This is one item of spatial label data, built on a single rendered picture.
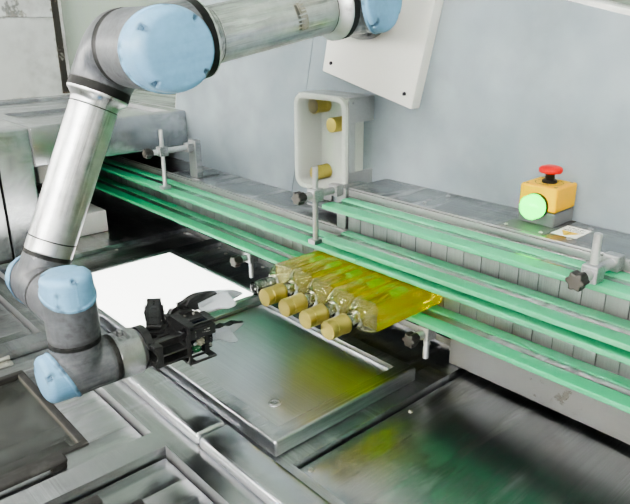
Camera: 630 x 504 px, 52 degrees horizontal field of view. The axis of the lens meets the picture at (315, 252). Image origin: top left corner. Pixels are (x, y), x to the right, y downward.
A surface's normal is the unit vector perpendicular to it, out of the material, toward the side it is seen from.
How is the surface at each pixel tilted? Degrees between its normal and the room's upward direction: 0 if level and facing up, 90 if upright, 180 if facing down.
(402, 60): 0
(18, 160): 90
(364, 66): 0
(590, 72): 0
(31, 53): 90
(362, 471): 90
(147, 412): 90
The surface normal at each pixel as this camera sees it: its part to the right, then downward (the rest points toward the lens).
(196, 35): 0.58, 0.29
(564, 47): -0.74, 0.23
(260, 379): 0.00, -0.94
